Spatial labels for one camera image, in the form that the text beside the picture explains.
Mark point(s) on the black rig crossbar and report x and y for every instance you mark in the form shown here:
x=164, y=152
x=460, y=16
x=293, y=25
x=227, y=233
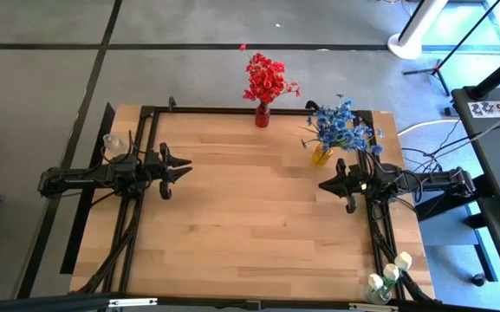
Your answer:
x=59, y=303

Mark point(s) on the red glass vase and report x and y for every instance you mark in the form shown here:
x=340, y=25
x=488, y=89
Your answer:
x=262, y=119

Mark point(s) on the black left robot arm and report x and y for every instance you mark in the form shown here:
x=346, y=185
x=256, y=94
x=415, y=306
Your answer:
x=76, y=177

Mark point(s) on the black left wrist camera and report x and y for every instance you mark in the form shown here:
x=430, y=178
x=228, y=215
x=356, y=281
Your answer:
x=165, y=193

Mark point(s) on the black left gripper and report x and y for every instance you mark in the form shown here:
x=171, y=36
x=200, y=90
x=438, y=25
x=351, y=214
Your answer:
x=154, y=171

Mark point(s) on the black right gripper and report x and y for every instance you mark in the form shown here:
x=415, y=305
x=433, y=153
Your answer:
x=358, y=182

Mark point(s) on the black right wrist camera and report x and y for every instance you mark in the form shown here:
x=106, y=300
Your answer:
x=351, y=207

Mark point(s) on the white artificial tulip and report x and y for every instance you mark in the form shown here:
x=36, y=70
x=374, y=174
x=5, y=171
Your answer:
x=391, y=271
x=404, y=261
x=375, y=281

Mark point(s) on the white printed label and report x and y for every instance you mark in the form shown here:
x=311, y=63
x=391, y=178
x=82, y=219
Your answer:
x=488, y=108

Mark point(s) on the black caster wheel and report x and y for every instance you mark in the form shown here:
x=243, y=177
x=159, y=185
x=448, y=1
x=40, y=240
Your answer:
x=478, y=279

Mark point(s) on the white round stand base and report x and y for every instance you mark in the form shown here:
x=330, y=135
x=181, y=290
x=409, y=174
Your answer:
x=405, y=50

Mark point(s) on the yellow glass vase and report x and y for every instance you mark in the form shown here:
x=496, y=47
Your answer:
x=320, y=158

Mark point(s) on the clear glass jar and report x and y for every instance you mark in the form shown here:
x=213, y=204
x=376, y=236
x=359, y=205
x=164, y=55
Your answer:
x=113, y=143

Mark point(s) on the black aluminium table frame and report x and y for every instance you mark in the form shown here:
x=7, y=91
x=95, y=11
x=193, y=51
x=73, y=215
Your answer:
x=210, y=111

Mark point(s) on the red artificial flower bunch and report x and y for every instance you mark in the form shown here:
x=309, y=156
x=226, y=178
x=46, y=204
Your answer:
x=260, y=65
x=254, y=93
x=275, y=86

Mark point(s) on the black table base beam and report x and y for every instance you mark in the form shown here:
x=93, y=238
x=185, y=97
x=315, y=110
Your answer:
x=80, y=225

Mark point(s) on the blue artificial flower bunch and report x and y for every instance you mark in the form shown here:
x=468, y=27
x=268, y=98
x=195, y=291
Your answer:
x=340, y=130

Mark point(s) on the black diagonal pole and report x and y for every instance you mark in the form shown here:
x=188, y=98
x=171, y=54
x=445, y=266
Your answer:
x=498, y=73

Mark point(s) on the black tripod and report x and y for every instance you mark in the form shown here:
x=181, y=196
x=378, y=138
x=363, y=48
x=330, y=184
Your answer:
x=438, y=69

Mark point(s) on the clear glass vase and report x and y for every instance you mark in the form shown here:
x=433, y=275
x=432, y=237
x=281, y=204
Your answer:
x=379, y=298

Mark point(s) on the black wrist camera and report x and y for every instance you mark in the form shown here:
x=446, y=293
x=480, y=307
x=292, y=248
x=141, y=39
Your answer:
x=351, y=207
x=165, y=193

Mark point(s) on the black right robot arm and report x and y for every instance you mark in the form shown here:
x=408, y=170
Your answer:
x=431, y=180

